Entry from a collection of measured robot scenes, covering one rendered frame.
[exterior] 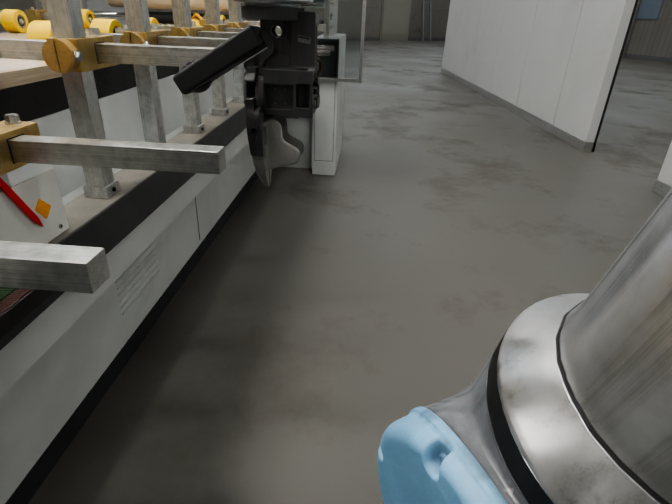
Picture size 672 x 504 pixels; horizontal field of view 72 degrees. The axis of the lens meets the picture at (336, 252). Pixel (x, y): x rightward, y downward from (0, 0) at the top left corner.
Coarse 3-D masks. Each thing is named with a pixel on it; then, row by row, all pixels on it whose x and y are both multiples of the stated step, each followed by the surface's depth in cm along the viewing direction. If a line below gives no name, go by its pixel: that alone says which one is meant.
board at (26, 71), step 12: (0, 36) 159; (12, 36) 161; (24, 36) 163; (0, 60) 101; (12, 60) 102; (24, 60) 103; (36, 60) 104; (0, 72) 86; (12, 72) 88; (24, 72) 91; (36, 72) 94; (48, 72) 98; (0, 84) 86; (12, 84) 88; (24, 84) 91
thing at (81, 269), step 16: (0, 256) 39; (16, 256) 39; (32, 256) 39; (48, 256) 39; (64, 256) 39; (80, 256) 39; (96, 256) 40; (0, 272) 40; (16, 272) 39; (32, 272) 39; (48, 272) 39; (64, 272) 39; (80, 272) 39; (96, 272) 40; (32, 288) 40; (48, 288) 40; (64, 288) 40; (80, 288) 40; (96, 288) 40
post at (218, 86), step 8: (208, 0) 137; (216, 0) 138; (208, 8) 138; (216, 8) 138; (208, 16) 139; (216, 16) 139; (216, 24) 140; (216, 80) 148; (224, 80) 150; (216, 88) 149; (224, 88) 151; (216, 96) 150; (224, 96) 152; (216, 104) 151; (224, 104) 152
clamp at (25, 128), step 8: (0, 128) 62; (8, 128) 62; (16, 128) 62; (24, 128) 63; (32, 128) 65; (0, 136) 59; (8, 136) 61; (16, 136) 62; (0, 144) 59; (8, 144) 61; (0, 152) 60; (8, 152) 61; (0, 160) 60; (8, 160) 61; (0, 168) 60; (8, 168) 61; (16, 168) 62
